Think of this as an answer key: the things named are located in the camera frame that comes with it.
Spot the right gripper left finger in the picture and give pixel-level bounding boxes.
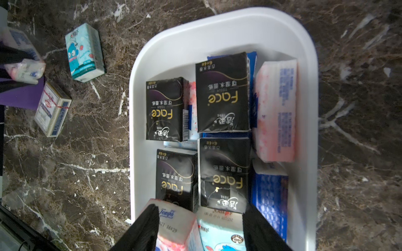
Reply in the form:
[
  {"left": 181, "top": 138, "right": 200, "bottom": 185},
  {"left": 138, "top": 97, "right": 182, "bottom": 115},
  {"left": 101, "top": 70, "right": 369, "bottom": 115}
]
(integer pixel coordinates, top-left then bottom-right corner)
[{"left": 110, "top": 204, "right": 160, "bottom": 251}]

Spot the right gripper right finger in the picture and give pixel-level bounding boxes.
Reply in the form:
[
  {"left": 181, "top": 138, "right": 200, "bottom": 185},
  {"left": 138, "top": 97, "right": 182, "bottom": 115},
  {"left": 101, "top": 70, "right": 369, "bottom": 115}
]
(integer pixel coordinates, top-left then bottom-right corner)
[{"left": 242, "top": 204, "right": 292, "bottom": 251}]

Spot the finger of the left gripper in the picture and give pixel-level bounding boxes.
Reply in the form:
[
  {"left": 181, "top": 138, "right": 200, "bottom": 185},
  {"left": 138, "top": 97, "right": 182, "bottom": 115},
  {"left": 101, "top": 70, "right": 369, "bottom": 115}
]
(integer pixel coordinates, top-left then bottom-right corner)
[
  {"left": 1, "top": 68, "right": 38, "bottom": 93},
  {"left": 0, "top": 45, "right": 33, "bottom": 64}
]

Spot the teal bear tissue pack front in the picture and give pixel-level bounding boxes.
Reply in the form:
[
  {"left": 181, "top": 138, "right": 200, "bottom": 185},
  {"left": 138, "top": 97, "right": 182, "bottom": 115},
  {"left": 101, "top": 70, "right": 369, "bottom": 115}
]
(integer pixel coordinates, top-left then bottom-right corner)
[{"left": 196, "top": 207, "right": 247, "bottom": 251}]

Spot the teal bear tissue pack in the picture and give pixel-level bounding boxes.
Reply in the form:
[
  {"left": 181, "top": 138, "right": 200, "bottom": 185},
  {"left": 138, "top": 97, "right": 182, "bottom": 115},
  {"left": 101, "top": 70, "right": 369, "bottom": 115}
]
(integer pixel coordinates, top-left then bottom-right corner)
[
  {"left": 196, "top": 207, "right": 247, "bottom": 251},
  {"left": 65, "top": 23, "right": 106, "bottom": 83}
]

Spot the blue patterned tissue pack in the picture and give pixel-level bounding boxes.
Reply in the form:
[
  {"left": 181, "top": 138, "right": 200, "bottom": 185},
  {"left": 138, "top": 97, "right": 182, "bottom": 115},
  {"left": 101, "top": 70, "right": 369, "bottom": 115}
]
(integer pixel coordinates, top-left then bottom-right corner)
[{"left": 251, "top": 158, "right": 289, "bottom": 241}]

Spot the teal bear tissue pack back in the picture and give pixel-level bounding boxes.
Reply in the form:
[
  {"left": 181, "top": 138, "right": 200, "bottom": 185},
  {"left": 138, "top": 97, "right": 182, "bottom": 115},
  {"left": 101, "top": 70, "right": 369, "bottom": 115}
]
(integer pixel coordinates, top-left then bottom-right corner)
[{"left": 65, "top": 23, "right": 106, "bottom": 83}]

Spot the black tissue pack front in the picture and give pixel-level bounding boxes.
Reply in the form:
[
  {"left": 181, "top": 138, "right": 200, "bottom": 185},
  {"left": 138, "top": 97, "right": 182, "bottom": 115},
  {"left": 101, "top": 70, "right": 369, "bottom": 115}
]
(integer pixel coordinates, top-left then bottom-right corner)
[{"left": 197, "top": 138, "right": 253, "bottom": 213}]

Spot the black Face tissue pack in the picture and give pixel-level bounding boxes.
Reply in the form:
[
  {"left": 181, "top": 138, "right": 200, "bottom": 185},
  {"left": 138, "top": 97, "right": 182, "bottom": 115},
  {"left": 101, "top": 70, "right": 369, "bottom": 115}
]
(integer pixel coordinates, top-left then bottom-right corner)
[{"left": 195, "top": 52, "right": 250, "bottom": 133}]

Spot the dark blue Tempo tissue pack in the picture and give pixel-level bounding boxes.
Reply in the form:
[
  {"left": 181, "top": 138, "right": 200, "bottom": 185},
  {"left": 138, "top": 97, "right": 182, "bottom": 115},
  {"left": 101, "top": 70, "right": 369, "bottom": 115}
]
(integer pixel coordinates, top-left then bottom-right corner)
[{"left": 206, "top": 51, "right": 259, "bottom": 129}]

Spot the white plastic storage box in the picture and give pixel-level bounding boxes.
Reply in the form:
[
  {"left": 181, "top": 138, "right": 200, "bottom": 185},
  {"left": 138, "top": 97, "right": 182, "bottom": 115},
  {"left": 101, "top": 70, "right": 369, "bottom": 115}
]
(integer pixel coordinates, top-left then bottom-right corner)
[{"left": 129, "top": 7, "right": 319, "bottom": 251}]

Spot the light blue cartoon tissue pack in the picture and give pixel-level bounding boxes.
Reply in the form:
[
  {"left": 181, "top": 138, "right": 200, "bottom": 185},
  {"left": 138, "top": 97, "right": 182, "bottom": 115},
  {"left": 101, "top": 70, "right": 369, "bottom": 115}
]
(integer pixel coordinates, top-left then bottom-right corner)
[{"left": 163, "top": 140, "right": 197, "bottom": 151}]

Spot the pink floral Tempo tissue pack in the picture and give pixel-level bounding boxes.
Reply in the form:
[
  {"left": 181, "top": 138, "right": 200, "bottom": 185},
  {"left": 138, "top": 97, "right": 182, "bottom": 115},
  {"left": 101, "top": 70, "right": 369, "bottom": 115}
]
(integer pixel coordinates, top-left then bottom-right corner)
[{"left": 188, "top": 82, "right": 200, "bottom": 140}]

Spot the purple plastic object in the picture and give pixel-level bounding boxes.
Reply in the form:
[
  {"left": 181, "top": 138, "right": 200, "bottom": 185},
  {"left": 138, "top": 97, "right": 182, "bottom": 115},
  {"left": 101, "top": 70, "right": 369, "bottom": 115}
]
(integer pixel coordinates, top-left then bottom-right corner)
[{"left": 1, "top": 76, "right": 45, "bottom": 110}]

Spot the white red tissue pack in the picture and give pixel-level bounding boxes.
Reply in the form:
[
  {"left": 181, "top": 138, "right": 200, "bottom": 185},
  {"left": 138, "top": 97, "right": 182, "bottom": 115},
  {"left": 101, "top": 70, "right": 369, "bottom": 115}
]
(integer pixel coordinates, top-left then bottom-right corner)
[{"left": 34, "top": 82, "right": 72, "bottom": 138}]

